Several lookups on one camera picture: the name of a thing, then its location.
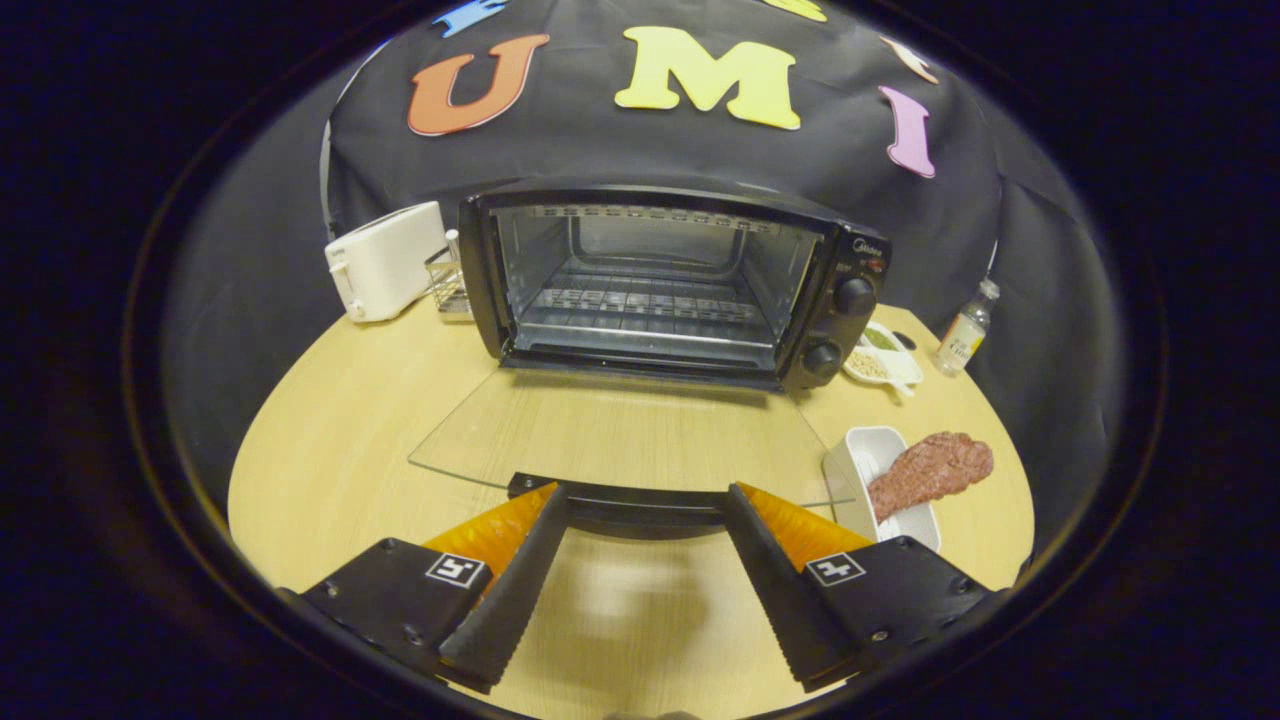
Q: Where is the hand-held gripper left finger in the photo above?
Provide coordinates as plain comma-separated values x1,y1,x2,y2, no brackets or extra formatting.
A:
290,482,571,694

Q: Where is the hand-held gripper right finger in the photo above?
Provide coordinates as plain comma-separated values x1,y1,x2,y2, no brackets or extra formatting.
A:
722,482,1006,693

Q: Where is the reddish brown meat slab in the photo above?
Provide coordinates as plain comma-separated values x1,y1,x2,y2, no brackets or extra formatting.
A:
866,431,995,523

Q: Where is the black toaster oven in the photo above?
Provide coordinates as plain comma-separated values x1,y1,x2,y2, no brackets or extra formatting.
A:
408,180,893,541

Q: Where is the white pop-up toaster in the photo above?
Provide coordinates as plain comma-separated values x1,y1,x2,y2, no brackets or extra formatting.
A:
324,200,448,324

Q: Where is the white rectangular tray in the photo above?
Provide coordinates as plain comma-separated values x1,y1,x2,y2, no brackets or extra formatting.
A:
822,426,943,553

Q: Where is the white divided spice dish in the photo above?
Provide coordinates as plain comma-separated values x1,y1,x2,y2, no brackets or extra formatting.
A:
842,320,925,398

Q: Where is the small clear bottle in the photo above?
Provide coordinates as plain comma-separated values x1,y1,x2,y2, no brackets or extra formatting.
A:
936,278,1001,377

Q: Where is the metal wire rack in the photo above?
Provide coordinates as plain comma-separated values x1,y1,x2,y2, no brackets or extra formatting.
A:
425,230,473,321

